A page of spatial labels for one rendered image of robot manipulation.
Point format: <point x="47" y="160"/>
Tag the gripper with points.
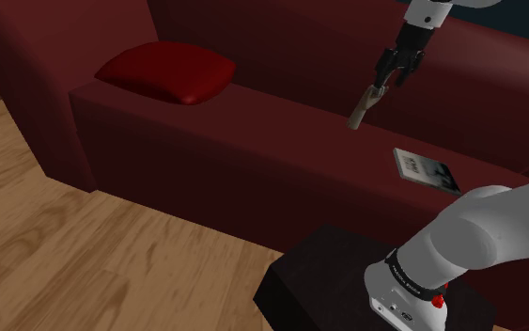
<point x="411" y="40"/>

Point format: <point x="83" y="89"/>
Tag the grey book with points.
<point x="422" y="172"/>

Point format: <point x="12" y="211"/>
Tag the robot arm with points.
<point x="474" y="234"/>

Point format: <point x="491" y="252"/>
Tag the red cushion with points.
<point x="172" y="71"/>

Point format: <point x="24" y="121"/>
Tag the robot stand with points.
<point x="319" y="279"/>

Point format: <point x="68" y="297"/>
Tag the dark red sofa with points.
<point x="255" y="151"/>

